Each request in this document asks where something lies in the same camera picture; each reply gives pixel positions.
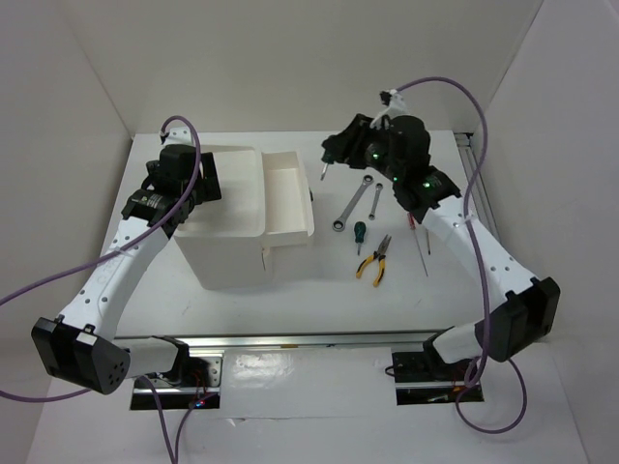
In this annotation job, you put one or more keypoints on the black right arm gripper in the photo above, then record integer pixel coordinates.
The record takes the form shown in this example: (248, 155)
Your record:
(347, 142)

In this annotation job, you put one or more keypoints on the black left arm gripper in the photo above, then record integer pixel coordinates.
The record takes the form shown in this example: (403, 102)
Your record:
(210, 189)

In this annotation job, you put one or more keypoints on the green stubby screwdriver plain cap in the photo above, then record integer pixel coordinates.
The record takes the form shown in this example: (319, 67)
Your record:
(330, 154)

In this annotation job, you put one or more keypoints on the green stubby screwdriver orange cap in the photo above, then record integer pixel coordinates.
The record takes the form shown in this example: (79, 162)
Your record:
(360, 231)

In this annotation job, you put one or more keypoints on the white top drawer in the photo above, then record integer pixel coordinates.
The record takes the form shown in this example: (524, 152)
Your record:
(289, 214)

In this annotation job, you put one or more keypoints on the white drawer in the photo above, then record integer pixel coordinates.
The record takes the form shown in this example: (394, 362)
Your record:
(289, 214)
(267, 259)

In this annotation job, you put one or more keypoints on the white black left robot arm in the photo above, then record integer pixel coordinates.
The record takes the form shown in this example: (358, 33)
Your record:
(78, 346)

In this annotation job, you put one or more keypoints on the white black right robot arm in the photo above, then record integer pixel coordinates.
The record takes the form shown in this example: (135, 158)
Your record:
(518, 307)

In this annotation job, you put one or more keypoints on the small silver ratchet wrench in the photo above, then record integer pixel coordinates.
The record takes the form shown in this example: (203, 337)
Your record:
(375, 201)

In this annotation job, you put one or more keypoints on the large silver ratchet wrench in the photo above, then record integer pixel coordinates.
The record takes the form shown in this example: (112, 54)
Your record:
(339, 223)

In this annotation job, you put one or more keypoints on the white drawer cabinet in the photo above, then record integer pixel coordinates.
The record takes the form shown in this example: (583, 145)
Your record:
(223, 240)

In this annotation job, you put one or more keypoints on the white middle drawer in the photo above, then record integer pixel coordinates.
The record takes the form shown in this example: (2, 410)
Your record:
(267, 259)

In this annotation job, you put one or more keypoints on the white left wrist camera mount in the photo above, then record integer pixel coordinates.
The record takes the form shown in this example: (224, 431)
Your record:
(176, 136)

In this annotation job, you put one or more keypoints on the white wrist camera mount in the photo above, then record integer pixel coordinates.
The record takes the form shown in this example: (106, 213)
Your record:
(176, 136)
(393, 106)

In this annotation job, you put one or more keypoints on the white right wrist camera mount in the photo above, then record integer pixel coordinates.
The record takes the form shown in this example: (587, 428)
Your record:
(393, 106)

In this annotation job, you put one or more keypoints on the red handle long screwdriver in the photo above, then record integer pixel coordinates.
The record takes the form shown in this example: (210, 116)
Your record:
(414, 228)

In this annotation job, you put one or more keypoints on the aluminium front rail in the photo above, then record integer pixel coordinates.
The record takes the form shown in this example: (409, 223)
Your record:
(278, 341)

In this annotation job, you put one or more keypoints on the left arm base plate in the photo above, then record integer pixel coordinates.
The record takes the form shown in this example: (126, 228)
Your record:
(197, 380)

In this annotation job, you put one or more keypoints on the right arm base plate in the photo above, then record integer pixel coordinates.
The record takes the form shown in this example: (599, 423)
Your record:
(418, 382)

